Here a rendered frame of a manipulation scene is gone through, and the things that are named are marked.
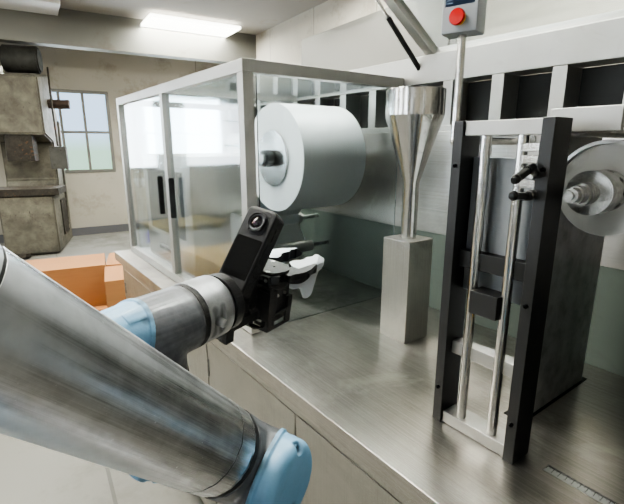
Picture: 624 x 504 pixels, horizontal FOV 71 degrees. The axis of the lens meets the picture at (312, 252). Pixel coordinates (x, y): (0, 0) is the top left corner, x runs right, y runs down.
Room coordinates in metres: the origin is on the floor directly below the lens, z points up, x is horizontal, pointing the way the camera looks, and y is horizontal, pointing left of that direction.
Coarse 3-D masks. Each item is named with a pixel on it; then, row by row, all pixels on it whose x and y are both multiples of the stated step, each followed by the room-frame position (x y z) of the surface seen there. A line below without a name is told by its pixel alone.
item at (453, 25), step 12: (444, 0) 0.93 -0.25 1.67; (456, 0) 0.92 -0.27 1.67; (468, 0) 0.91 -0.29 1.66; (480, 0) 0.90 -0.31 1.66; (444, 12) 0.93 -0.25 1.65; (456, 12) 0.90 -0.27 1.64; (468, 12) 0.90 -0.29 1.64; (480, 12) 0.91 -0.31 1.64; (444, 24) 0.93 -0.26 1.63; (456, 24) 0.90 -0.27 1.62; (468, 24) 0.90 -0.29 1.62; (480, 24) 0.91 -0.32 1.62; (444, 36) 0.95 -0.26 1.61; (456, 36) 0.95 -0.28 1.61; (468, 36) 0.95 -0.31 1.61
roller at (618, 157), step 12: (612, 144) 0.68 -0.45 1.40; (576, 156) 0.72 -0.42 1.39; (588, 156) 0.70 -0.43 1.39; (600, 156) 0.69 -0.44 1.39; (612, 156) 0.67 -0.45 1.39; (576, 168) 0.71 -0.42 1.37; (588, 168) 0.70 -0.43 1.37; (600, 168) 0.68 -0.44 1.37; (612, 168) 0.67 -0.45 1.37; (564, 204) 0.72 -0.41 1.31; (576, 216) 0.70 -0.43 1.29; (588, 216) 0.69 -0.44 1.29; (600, 216) 0.68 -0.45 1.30; (612, 216) 0.66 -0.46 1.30; (588, 228) 0.69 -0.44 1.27; (600, 228) 0.67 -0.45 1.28; (612, 228) 0.66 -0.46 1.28
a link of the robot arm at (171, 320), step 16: (176, 288) 0.45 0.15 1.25; (192, 288) 0.46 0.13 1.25; (128, 304) 0.40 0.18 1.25; (144, 304) 0.40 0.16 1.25; (160, 304) 0.41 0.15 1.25; (176, 304) 0.42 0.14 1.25; (192, 304) 0.44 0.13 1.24; (128, 320) 0.38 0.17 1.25; (144, 320) 0.39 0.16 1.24; (160, 320) 0.40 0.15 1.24; (176, 320) 0.41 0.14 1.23; (192, 320) 0.42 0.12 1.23; (208, 320) 0.44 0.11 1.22; (144, 336) 0.38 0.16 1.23; (160, 336) 0.39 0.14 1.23; (176, 336) 0.40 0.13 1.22; (192, 336) 0.42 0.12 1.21; (208, 336) 0.44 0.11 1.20; (176, 352) 0.40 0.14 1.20
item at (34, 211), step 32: (32, 64) 6.03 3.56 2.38; (0, 96) 5.51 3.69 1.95; (32, 96) 5.62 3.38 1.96; (0, 128) 5.50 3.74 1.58; (32, 128) 5.61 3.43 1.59; (32, 160) 5.63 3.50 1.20; (64, 160) 5.75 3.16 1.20; (0, 192) 5.40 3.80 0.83; (32, 192) 5.51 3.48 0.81; (64, 192) 6.34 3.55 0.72; (32, 224) 5.52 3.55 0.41; (64, 224) 6.00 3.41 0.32
